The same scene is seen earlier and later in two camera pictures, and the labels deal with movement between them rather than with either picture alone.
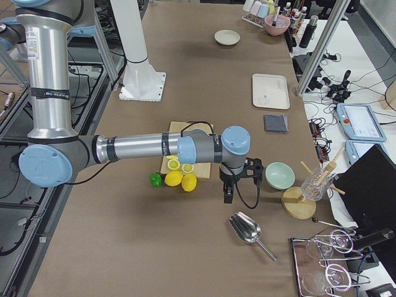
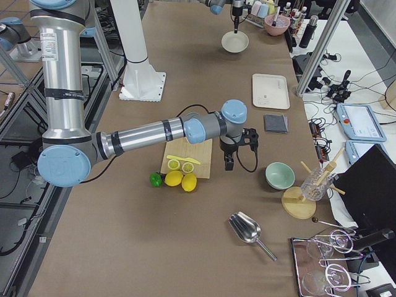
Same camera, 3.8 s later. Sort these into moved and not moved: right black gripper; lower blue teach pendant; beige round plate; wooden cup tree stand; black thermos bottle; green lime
Moved: right black gripper; beige round plate
Not moved: lower blue teach pendant; black thermos bottle; green lime; wooden cup tree stand
